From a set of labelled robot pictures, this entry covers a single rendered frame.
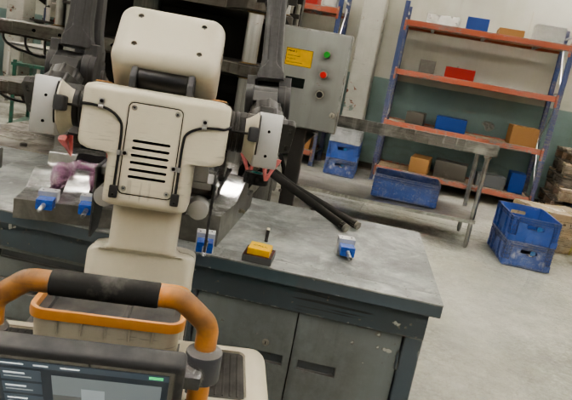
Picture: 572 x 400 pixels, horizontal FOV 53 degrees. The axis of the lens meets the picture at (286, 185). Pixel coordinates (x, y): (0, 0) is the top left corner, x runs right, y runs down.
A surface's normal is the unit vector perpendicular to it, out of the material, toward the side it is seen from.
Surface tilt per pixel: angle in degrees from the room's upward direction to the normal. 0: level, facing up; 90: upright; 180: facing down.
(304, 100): 90
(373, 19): 90
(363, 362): 90
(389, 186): 92
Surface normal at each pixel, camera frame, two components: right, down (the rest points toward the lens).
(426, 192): -0.17, 0.21
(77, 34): 0.11, 0.07
